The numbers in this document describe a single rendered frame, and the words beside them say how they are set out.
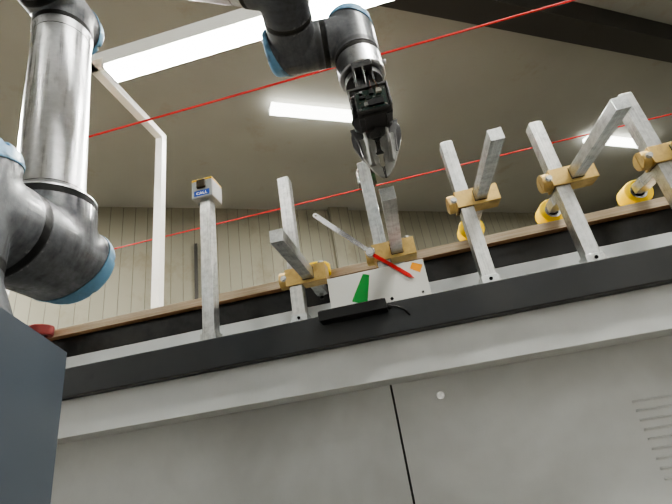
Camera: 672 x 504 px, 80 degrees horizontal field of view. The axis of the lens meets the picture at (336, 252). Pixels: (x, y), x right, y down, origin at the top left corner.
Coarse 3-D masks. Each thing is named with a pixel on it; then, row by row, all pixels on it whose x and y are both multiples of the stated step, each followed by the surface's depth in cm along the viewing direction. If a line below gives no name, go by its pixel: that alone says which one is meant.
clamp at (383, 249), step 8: (408, 240) 107; (376, 248) 108; (384, 248) 108; (408, 248) 106; (384, 256) 107; (392, 256) 106; (400, 256) 106; (408, 256) 107; (416, 256) 108; (368, 264) 109; (376, 264) 109
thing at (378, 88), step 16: (352, 64) 71; (368, 64) 71; (352, 80) 75; (368, 80) 69; (352, 96) 71; (368, 96) 68; (384, 96) 68; (352, 112) 67; (368, 112) 68; (384, 112) 68; (368, 128) 72; (384, 128) 72
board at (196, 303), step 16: (624, 208) 118; (640, 208) 117; (656, 208) 117; (544, 224) 121; (560, 224) 120; (592, 224) 121; (464, 240) 124; (496, 240) 122; (512, 240) 123; (432, 256) 125; (336, 272) 129; (352, 272) 128; (256, 288) 132; (272, 288) 131; (176, 304) 136; (192, 304) 135; (112, 320) 139; (128, 320) 138; (144, 320) 139; (64, 336) 142
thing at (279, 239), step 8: (272, 232) 86; (280, 232) 86; (272, 240) 86; (280, 240) 85; (288, 240) 90; (280, 248) 89; (288, 248) 89; (296, 248) 96; (288, 256) 93; (296, 256) 94; (296, 264) 99; (304, 264) 101; (304, 272) 104; (312, 272) 109; (312, 288) 117; (320, 288) 118
